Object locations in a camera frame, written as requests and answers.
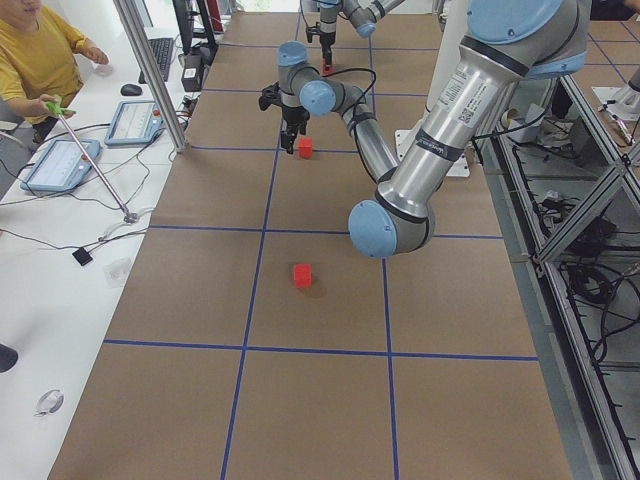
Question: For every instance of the black gripper front arm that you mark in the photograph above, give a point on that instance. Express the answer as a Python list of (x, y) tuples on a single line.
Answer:
[(326, 41), (291, 116)]

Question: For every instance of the red block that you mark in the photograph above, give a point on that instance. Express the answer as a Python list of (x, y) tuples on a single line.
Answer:
[(327, 68), (305, 148), (302, 275)]

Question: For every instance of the black power adapter box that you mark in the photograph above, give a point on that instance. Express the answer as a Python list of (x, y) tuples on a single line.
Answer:
[(195, 68)]

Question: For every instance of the black keyboard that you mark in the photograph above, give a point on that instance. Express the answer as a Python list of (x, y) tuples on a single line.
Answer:
[(162, 49)]

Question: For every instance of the blue teach pendant far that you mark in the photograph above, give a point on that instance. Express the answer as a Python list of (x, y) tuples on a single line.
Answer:
[(135, 123)]

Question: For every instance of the blue teach pendant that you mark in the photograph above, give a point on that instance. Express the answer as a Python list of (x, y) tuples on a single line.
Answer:
[(135, 123), (61, 168)]

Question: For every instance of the black computer mouse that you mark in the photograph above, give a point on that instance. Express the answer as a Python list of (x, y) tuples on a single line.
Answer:
[(130, 90)]

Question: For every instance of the blue teach pendant near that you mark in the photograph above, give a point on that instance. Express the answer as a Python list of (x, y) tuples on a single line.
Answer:
[(61, 168)]

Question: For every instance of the small black box on desk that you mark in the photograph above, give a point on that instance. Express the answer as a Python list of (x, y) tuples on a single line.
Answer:
[(82, 256)]

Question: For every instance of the person in yellow shirt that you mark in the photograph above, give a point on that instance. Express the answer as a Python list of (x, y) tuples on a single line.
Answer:
[(38, 62)]

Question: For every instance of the aluminium frame post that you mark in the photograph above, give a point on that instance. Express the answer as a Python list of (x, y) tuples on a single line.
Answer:
[(136, 34)]

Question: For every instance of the green handled reach stick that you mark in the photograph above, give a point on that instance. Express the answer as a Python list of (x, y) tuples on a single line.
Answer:
[(53, 104)]

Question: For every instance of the aluminium frame rack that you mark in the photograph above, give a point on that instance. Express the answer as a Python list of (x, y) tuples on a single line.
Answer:
[(568, 195)]

